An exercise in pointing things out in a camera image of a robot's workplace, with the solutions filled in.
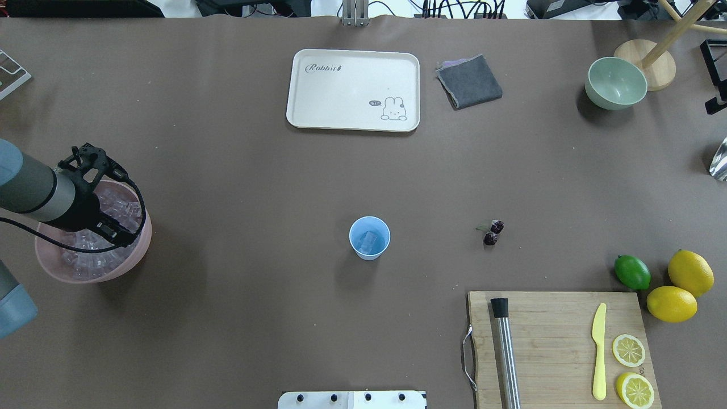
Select pink bowl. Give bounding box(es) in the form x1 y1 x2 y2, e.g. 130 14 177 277
35 180 153 284

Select pile of clear ice cubes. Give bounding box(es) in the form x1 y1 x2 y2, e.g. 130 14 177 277
59 183 142 282

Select cream rabbit tray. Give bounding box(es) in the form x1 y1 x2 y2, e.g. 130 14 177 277
286 49 420 133

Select wooden glass holder stand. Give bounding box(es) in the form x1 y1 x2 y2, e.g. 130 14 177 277
613 1 725 91

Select bamboo cutting board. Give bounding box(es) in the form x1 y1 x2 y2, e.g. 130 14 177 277
467 291 658 408

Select ice cube in cup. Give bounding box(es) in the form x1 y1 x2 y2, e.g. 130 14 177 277
356 230 380 256

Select lemon half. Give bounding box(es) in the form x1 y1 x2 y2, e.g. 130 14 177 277
615 372 656 408
611 333 646 368

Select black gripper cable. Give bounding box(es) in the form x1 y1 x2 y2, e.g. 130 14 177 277
0 168 147 254

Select aluminium frame post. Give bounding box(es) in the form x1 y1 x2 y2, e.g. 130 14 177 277
341 0 370 27

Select green lime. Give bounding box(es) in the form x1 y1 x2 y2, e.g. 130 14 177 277
615 254 652 290

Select dark red cherries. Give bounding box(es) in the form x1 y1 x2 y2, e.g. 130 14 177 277
475 219 504 246

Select steel muddler black tip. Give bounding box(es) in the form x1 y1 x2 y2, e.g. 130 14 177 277
490 298 521 408

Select lemon half upper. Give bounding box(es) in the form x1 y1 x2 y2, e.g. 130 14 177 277
615 372 656 408

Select lemon half lower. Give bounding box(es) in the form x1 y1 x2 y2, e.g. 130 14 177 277
611 333 646 368

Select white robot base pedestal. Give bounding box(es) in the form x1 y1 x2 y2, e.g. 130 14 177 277
277 389 428 408

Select light blue plastic cup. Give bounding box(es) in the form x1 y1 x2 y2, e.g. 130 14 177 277
348 216 391 261

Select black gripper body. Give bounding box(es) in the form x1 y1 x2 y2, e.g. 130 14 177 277
60 173 102 231

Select yellow lemon outer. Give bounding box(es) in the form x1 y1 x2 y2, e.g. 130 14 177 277
667 249 715 298

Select grey folded cloth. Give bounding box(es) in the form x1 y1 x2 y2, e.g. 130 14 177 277
436 54 503 110

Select white cup rack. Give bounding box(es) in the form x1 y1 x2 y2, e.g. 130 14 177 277
0 50 32 100

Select mint green bowl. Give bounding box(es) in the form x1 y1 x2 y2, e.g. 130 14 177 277
584 57 647 110

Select yellow lemon near board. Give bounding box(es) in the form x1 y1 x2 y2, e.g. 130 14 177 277
646 286 698 323

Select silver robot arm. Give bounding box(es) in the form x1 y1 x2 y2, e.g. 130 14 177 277
1 140 151 284

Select yellow plastic knife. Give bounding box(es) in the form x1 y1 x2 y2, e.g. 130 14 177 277
591 303 607 401

